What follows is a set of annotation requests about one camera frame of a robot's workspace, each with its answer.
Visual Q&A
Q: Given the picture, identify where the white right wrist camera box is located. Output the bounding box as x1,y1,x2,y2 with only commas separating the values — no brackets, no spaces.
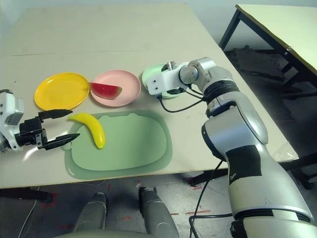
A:
146,63,192,96

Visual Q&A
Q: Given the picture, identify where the yellow toy banana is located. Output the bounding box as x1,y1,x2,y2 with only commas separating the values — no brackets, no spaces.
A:
68,113,107,150

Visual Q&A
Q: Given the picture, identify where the grey robot leg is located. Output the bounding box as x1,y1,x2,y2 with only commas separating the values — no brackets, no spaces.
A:
138,186,180,238
73,191,108,233

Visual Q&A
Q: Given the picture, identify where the mint green plastic plate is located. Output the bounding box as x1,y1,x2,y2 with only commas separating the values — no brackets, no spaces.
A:
141,63,185,100

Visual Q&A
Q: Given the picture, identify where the translucent green silicone mat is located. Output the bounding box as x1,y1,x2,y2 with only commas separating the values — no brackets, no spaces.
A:
64,110,174,180

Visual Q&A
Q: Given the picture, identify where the pink plastic plate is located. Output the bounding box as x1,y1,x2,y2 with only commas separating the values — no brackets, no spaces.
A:
89,69,142,108

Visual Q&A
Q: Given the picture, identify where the grey robot left leg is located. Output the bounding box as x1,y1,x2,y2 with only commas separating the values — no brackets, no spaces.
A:
73,191,108,233

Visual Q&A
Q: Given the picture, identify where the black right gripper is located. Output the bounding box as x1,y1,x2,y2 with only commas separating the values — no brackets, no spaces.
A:
162,60,180,72

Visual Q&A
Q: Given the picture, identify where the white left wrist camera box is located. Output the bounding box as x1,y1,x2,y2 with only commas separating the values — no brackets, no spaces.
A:
0,90,25,150

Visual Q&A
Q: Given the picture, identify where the light green cutting board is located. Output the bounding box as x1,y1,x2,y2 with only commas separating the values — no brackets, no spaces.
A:
61,113,168,172

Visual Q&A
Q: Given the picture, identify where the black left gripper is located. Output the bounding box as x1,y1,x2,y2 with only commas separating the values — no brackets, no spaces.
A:
14,109,81,151

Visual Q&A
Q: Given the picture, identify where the red toy watermelon slice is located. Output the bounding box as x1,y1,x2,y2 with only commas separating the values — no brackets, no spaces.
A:
89,82,123,101

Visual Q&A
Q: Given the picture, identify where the white floor cable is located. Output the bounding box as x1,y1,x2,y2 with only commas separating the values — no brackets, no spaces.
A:
18,187,41,238

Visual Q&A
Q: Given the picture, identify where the beige side table black frame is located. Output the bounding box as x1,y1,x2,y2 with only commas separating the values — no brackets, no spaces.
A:
219,3,317,100

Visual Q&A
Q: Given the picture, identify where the yellow plastic plate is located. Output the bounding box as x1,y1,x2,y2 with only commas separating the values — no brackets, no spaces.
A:
34,72,90,112

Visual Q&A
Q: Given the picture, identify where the black right camera cable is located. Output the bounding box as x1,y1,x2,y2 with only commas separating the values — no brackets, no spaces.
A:
157,85,222,238

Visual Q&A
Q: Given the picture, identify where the grey robot right leg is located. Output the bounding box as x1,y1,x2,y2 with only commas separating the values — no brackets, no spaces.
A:
138,186,180,238

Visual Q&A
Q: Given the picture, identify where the grey robot torso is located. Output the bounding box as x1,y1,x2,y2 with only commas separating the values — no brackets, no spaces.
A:
53,229,149,238

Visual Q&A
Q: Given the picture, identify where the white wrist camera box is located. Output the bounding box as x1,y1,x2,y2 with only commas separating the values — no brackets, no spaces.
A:
146,63,192,96
0,90,25,150

